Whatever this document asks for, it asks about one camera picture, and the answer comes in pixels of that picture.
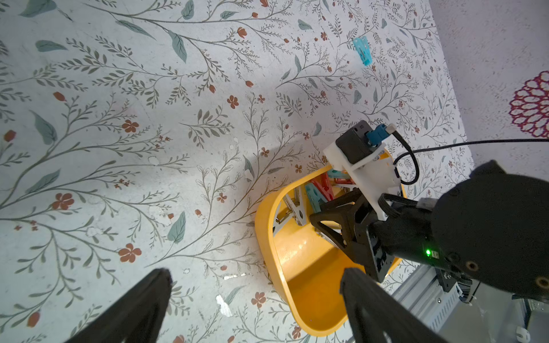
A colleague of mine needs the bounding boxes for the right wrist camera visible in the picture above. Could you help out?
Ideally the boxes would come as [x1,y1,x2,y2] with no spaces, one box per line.
[323,120,402,221]

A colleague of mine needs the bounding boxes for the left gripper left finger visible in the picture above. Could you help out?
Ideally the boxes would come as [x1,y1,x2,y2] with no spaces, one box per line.
[68,268,172,342]

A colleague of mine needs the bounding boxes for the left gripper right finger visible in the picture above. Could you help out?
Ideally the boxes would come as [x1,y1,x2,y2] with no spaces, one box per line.
[340,268,445,343]

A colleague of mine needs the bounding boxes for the pile of coloured clothespins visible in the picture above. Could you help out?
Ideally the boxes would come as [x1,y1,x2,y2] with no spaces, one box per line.
[273,169,355,234]

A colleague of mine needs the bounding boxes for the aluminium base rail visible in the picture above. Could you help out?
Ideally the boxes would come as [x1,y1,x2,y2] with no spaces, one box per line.
[379,266,548,342]

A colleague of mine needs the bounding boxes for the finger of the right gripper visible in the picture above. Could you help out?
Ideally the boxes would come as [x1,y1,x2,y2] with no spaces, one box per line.
[309,188,363,257]

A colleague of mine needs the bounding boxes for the yellow plastic storage box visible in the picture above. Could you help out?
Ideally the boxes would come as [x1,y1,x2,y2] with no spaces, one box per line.
[255,167,365,337]

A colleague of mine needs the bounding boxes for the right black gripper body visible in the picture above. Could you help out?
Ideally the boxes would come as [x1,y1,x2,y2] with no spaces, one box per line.
[344,202,442,283]

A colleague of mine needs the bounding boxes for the black camera cable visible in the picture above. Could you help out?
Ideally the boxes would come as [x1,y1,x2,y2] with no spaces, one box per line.
[387,128,549,186]

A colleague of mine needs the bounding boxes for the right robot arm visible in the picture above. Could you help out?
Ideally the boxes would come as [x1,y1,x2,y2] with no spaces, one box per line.
[310,161,548,302]

